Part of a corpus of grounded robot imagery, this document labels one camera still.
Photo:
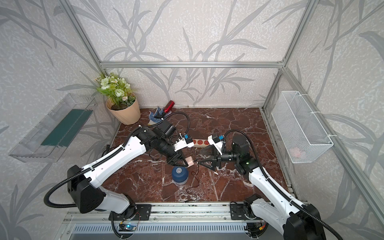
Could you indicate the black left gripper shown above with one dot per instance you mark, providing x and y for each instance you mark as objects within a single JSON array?
[{"x": 176, "y": 157}]

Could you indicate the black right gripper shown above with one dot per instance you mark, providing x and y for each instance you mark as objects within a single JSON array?
[{"x": 214, "y": 166}]

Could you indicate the pink charger adapter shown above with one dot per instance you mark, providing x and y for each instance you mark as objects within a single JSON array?
[{"x": 190, "y": 161}]

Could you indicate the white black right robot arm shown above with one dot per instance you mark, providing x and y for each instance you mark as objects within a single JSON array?
[{"x": 292, "y": 218}]

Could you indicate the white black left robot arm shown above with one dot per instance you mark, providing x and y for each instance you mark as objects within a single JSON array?
[{"x": 85, "y": 184}]

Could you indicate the beige red power strip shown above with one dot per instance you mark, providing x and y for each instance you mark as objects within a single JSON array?
[{"x": 199, "y": 143}]

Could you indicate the white blue dotted glove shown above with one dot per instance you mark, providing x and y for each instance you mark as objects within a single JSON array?
[{"x": 157, "y": 116}]

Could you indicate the beige ribbed flower pot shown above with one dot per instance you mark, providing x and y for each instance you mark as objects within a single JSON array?
[{"x": 127, "y": 116}]

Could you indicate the pink item in basket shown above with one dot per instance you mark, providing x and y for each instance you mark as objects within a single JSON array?
[{"x": 297, "y": 153}]

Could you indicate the green white artificial flowers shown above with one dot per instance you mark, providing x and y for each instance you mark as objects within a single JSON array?
[{"x": 117, "y": 89}]

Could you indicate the green mat in shelf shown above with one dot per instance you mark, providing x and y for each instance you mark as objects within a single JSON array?
[{"x": 64, "y": 133}]

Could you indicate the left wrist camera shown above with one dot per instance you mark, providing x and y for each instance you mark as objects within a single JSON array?
[{"x": 184, "y": 141}]

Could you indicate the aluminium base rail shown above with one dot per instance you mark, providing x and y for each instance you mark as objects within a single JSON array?
[{"x": 179, "y": 218}]

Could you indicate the white wire mesh basket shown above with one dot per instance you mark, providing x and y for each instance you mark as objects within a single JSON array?
[{"x": 300, "y": 127}]

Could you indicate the clear plastic wall shelf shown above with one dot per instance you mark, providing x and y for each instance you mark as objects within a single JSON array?
[{"x": 30, "y": 150}]

